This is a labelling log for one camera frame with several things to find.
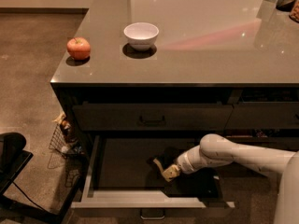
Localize closed top drawer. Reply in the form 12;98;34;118
73;103;233;131

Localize green and yellow sponge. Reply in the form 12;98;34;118
147;147;181;173

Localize wire basket with items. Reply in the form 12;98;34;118
50;112;84;157

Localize white ceramic bowl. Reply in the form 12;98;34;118
123;22;160;51

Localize open middle drawer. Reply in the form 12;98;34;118
72;138;236;220

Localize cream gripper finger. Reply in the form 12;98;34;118
153;158;164;173

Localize black cable on floor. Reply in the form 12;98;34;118
11;180;48;213

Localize dark right side drawers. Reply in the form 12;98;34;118
224;88;299;150

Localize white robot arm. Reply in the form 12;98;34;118
152;133;299;224

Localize red apple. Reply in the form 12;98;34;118
66;37;91;61

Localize black chair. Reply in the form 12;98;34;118
0;133;33;195

